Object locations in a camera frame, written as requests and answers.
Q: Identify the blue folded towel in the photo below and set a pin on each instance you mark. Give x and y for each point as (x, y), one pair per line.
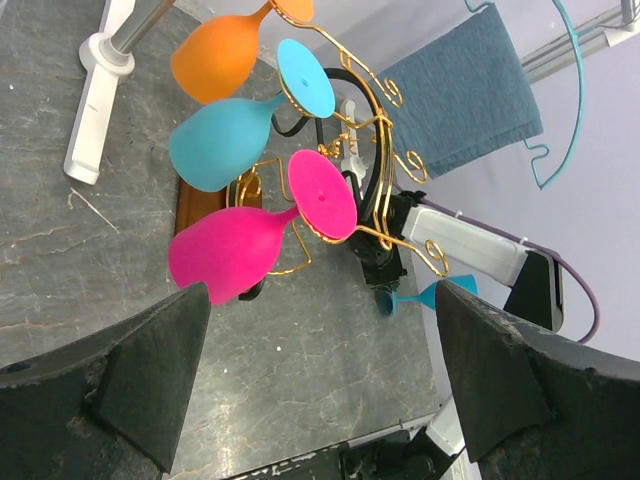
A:
(465, 95)

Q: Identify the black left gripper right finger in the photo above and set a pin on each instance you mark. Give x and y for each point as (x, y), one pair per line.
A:
(593, 396)

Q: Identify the pink wine glass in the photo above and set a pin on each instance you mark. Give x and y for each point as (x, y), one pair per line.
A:
(233, 249)

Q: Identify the white metal clothes rail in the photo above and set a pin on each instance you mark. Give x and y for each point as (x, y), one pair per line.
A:
(107, 57)

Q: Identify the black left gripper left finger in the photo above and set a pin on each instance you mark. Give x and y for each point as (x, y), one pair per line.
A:
(111, 405)

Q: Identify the blue wine glass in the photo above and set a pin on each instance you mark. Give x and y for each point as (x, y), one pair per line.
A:
(387, 300)
(223, 139)

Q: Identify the gold wire wine glass rack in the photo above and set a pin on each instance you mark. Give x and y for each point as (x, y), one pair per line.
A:
(375, 205)

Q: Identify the orange wine glass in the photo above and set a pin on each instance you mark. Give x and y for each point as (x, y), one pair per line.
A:
(220, 54)

